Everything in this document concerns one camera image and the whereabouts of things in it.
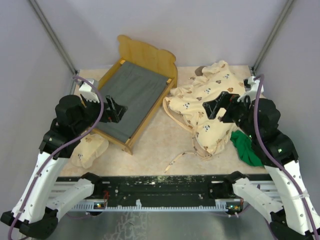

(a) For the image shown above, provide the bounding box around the purple cable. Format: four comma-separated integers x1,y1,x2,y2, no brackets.
252,73,320,240
7,76,105,240

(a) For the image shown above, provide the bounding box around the aluminium frame post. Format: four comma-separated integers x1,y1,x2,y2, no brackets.
250,0,297,75
27,0,78,75

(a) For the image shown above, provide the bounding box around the left aluminium frame post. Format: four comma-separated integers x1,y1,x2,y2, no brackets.
27,0,78,75

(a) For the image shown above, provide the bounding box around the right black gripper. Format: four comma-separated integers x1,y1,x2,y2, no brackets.
202,90,259,140

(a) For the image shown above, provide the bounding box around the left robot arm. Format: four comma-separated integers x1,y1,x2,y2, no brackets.
0,95,128,240

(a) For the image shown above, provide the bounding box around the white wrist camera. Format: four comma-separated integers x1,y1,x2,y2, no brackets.
237,76,260,102
79,78,100,103

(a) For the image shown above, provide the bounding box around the green cloth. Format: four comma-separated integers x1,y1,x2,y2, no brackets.
230,130,264,167

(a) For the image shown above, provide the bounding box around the wooden pet bed frame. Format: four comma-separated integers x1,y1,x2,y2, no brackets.
93,35,178,155

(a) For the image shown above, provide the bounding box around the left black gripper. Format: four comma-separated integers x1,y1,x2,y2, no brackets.
74,94,128,135

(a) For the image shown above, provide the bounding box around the right aluminium frame post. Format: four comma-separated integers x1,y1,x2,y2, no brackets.
250,0,297,75

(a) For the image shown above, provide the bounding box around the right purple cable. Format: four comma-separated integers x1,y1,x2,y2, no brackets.
252,73,320,240

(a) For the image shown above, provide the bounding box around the small cream animal pillow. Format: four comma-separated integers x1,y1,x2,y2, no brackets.
70,134,109,169

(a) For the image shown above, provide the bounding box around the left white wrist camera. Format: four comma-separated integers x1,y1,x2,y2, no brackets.
79,78,100,103

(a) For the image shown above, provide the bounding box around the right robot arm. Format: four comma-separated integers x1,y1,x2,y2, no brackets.
203,91,320,240

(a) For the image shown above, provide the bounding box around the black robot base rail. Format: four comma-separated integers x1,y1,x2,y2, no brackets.
71,172,285,218

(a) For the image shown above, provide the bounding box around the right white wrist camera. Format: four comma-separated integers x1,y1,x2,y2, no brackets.
237,76,260,102

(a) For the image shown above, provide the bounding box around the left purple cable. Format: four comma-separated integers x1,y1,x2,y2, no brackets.
7,76,105,240

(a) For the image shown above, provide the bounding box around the cream animal print cushion cover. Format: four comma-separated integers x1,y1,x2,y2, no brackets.
162,60,251,161

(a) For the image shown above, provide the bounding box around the brown striped sock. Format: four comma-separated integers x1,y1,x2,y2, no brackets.
194,66,206,77

